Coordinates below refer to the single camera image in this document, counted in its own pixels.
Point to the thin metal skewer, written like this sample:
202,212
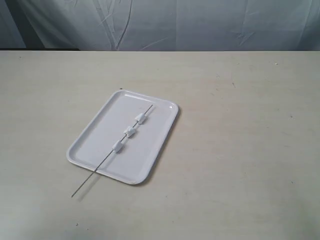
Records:
106,157

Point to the white marshmallow piece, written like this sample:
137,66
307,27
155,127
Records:
140,118
117,146
129,131

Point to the white rectangular plastic tray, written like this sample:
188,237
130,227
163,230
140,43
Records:
134,162

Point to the white wrinkled backdrop cloth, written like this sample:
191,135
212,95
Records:
160,25

